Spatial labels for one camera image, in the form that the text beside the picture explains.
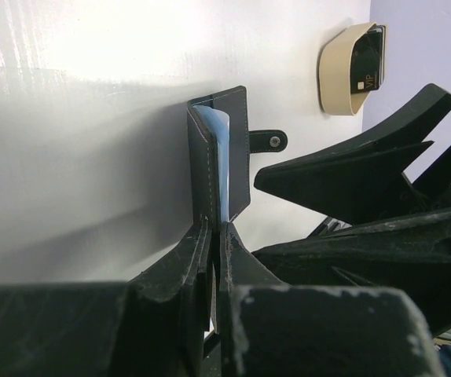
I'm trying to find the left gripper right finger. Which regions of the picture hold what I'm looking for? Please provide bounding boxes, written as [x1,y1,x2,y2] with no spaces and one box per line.
[217,223,444,376]

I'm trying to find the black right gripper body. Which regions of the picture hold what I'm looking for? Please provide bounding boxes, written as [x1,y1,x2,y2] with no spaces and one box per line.
[307,119,451,236]

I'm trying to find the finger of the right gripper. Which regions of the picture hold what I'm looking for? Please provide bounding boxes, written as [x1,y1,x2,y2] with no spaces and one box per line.
[254,83,451,224]
[254,207,451,334]

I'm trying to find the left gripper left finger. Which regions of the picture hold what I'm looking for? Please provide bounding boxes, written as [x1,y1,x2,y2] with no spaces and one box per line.
[0,218,212,376]

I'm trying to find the black leather card holder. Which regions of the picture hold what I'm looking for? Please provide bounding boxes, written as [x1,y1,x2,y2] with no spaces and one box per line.
[187,86,288,232]

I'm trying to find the beige card tray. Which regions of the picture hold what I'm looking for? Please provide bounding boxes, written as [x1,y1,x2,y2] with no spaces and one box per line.
[318,22,384,115]

